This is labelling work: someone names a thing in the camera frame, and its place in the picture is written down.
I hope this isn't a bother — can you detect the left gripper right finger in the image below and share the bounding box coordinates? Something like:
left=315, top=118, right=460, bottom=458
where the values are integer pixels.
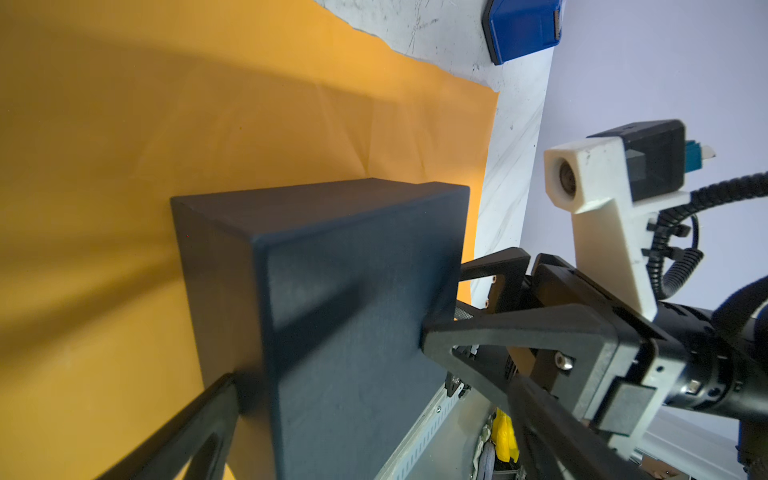
left=506, top=373, right=654, bottom=479

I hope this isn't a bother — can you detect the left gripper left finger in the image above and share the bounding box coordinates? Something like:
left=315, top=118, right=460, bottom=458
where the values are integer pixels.
left=100, top=374, right=240, bottom=479

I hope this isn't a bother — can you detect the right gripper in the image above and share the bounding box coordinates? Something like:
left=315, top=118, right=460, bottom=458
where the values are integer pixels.
left=422, top=247, right=687, bottom=459

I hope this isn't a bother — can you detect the dark navy gift box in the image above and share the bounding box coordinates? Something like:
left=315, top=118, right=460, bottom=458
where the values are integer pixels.
left=170, top=179, right=470, bottom=479

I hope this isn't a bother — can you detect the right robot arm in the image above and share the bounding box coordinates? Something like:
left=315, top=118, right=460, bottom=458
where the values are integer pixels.
left=421, top=247, right=767, bottom=479

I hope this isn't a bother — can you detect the blue tape dispenser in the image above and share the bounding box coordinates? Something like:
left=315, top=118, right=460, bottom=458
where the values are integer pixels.
left=481, top=0, right=565, bottom=65

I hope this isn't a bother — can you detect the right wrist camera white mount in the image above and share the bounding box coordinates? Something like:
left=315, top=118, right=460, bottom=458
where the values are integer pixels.
left=544, top=119, right=691, bottom=321

